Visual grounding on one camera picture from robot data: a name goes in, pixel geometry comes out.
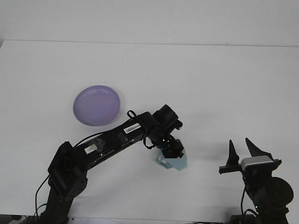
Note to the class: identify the pale blue hexagonal cup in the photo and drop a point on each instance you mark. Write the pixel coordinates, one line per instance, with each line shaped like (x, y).
(180, 164)

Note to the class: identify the round lilac plate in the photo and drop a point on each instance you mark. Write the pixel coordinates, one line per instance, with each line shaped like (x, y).
(97, 106)

